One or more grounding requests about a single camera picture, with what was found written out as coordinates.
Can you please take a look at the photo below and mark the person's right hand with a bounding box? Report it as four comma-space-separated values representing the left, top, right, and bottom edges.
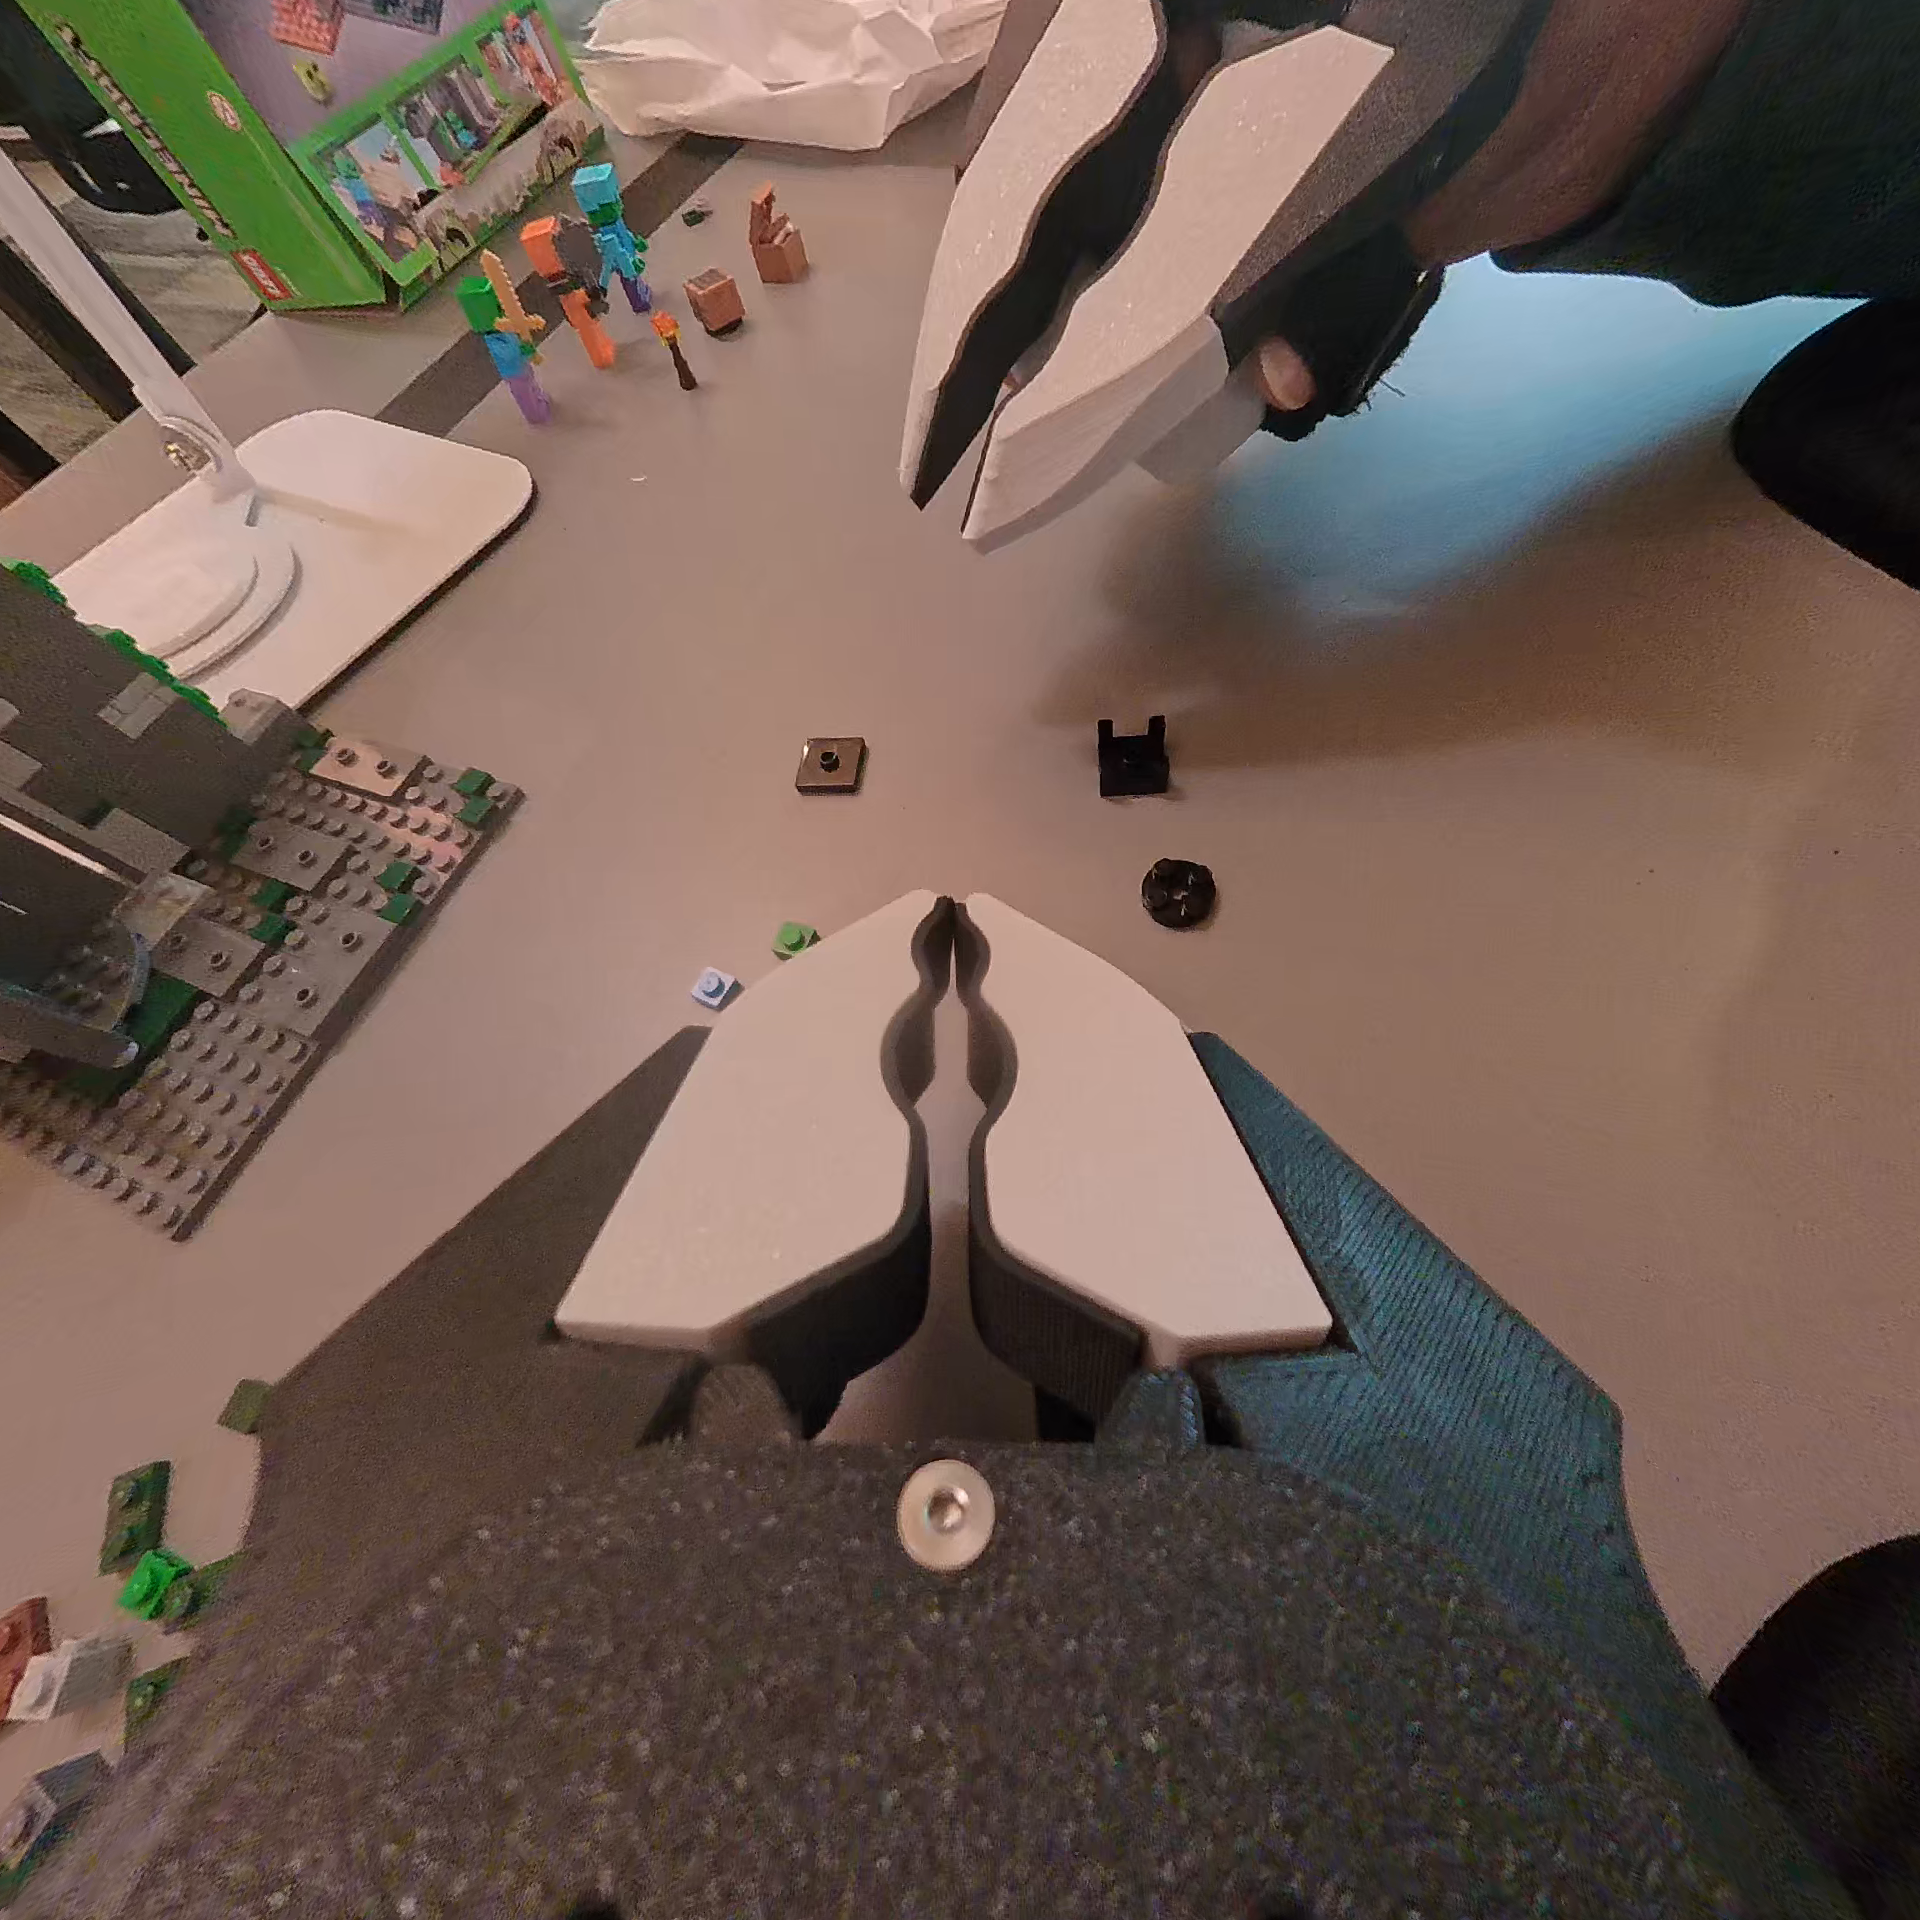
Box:
1258, 0, 1758, 416

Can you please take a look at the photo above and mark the grey toy brick building model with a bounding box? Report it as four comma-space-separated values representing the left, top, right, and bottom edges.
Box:
0, 558, 527, 1243

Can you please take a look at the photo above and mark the green toy brick set box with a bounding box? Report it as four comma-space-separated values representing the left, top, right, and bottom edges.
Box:
16, 0, 608, 313

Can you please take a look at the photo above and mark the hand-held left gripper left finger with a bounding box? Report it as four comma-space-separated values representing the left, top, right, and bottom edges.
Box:
554, 891, 960, 1443

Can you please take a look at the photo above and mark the orange toy minifigure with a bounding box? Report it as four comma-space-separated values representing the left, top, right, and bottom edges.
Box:
519, 214, 618, 375

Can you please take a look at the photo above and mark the white printed paper bag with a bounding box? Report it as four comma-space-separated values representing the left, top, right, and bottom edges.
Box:
577, 0, 1011, 152

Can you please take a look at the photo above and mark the cyan headed toy minifigure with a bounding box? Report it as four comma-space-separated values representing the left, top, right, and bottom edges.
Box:
568, 161, 656, 317

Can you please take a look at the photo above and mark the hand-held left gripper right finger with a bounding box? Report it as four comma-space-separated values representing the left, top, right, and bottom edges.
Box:
959, 891, 1338, 1445

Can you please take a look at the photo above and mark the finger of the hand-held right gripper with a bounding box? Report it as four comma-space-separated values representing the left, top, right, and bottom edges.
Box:
960, 27, 1402, 558
897, 0, 1174, 511

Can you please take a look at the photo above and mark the pile of small bricks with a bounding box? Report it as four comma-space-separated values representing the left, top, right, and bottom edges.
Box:
0, 1457, 250, 1905

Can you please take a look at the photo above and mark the green headed toy minifigure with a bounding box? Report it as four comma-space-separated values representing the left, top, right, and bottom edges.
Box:
458, 249, 555, 424

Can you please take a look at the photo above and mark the white book stand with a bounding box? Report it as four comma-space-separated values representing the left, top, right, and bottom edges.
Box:
0, 141, 537, 716

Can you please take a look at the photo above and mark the person's right forearm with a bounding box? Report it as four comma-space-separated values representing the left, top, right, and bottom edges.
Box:
1492, 0, 1920, 308

